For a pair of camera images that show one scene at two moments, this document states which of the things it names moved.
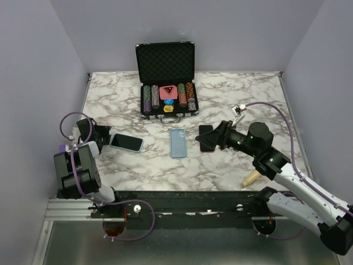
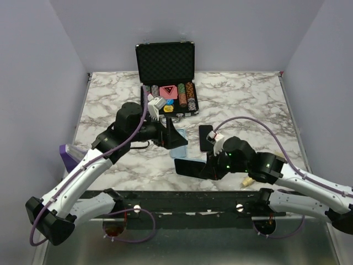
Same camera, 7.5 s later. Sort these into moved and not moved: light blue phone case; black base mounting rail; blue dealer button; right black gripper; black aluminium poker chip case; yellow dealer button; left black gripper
Moved: right black gripper; left black gripper
Not moved: yellow dealer button; black base mounting rail; light blue phone case; blue dealer button; black aluminium poker chip case
